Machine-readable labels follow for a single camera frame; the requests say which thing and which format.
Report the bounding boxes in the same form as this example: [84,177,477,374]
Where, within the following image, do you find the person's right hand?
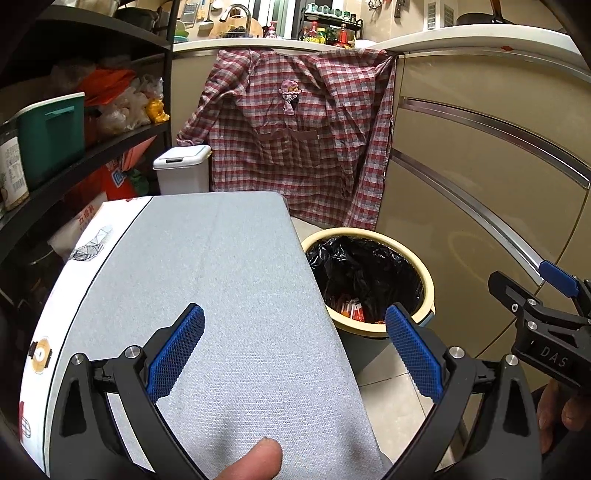
[536,381,591,455]

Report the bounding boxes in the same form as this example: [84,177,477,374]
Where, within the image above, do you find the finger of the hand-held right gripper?
[538,261,591,323]
[488,271,541,324]

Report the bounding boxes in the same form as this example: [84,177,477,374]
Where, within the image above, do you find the white lidded bin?
[152,144,213,197]

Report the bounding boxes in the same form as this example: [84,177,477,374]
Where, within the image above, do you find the red plaid shirt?
[177,47,398,232]

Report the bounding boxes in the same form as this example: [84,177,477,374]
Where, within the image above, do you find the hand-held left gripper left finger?
[50,302,206,480]

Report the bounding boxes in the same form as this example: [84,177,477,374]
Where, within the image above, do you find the hanging kitchen utensils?
[367,0,408,19]

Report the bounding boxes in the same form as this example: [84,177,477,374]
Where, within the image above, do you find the translucent white plastic bag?
[97,76,165,136]

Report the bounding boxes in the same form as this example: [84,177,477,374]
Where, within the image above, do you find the white printed sack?
[48,202,108,260]

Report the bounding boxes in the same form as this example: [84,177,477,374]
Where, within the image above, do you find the black spice rack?
[299,4,361,48]

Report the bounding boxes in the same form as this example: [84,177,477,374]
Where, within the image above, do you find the orange sack blue label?
[76,136,158,205]

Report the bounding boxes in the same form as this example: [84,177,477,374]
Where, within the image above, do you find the wooden cutting board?
[210,16,253,40]

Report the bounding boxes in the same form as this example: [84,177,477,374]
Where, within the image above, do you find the dark cooking pot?
[115,4,158,31]

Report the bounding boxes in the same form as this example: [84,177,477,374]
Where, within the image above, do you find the black metal shelf rack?
[0,0,182,278]

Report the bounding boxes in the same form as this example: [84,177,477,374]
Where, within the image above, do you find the red orange crinkled bag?
[76,68,137,107]

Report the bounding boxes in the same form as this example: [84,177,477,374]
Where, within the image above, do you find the green plastic container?
[17,92,87,190]

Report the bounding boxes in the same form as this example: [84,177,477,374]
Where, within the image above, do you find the white kitchen countertop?
[173,28,591,62]

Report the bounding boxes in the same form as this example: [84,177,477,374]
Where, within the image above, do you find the black frying pan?
[457,0,516,27]

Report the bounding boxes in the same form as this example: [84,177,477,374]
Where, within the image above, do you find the beige kitchen cabinet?
[369,39,591,393]

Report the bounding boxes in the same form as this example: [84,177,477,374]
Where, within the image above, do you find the black bin liner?
[305,235,424,325]

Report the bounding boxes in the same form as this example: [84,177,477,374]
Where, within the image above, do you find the yellow rimmed trash bin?
[300,226,437,352]

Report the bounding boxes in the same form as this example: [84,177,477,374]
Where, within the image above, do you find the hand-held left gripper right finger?
[383,302,541,480]

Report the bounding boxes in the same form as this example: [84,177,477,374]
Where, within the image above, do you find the labelled tin can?
[0,129,31,214]

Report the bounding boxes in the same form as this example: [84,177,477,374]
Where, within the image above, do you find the person's left hand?
[215,438,283,480]

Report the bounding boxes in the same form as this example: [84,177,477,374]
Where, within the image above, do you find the chrome faucet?
[219,4,253,38]

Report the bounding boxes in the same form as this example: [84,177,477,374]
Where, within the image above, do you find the red long carton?
[339,299,368,323]

